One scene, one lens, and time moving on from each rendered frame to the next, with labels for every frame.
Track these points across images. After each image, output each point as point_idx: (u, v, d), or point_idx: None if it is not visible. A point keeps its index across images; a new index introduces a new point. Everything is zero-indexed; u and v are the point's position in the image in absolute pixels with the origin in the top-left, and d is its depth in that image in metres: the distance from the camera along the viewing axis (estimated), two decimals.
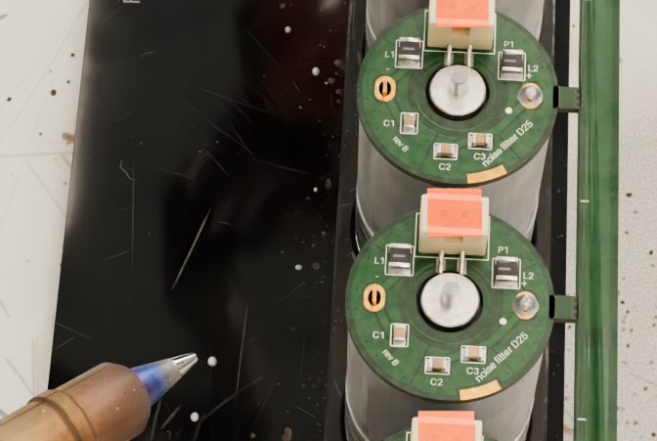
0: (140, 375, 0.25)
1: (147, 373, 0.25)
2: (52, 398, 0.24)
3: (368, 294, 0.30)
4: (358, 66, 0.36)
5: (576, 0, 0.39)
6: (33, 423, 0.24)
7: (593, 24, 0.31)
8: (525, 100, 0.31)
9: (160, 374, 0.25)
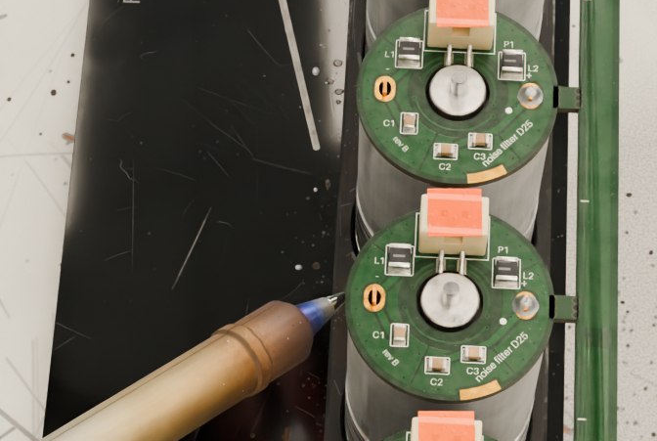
0: (303, 311, 0.29)
1: (308, 309, 0.29)
2: (234, 330, 0.29)
3: (368, 294, 0.30)
4: (358, 66, 0.36)
5: (576, 0, 0.39)
6: (221, 351, 0.28)
7: (593, 24, 0.31)
8: (525, 100, 0.31)
9: (319, 309, 0.29)
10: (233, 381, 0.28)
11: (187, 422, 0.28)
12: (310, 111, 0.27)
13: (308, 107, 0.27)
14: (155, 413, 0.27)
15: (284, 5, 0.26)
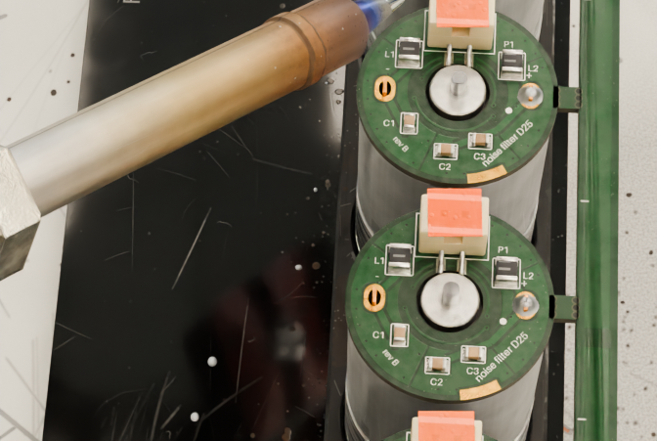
0: (358, 6, 0.28)
1: (364, 5, 0.28)
2: (286, 17, 0.27)
3: (368, 294, 0.30)
4: (358, 66, 0.36)
5: (576, 0, 0.39)
6: (273, 35, 0.27)
7: (593, 24, 0.31)
8: (525, 100, 0.31)
9: (375, 7, 0.28)
10: (284, 66, 0.27)
11: (237, 104, 0.26)
12: None
13: None
14: (204, 89, 0.26)
15: None
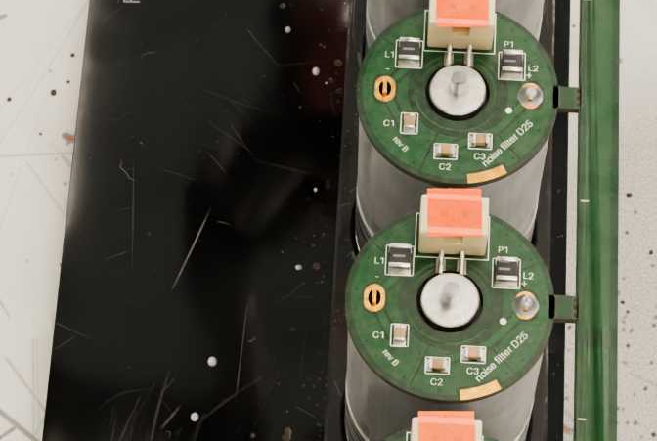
0: None
1: None
2: None
3: (368, 294, 0.30)
4: (358, 66, 0.36)
5: (576, 0, 0.39)
6: None
7: (593, 24, 0.31)
8: (525, 100, 0.31)
9: None
10: None
11: None
12: None
13: None
14: None
15: None
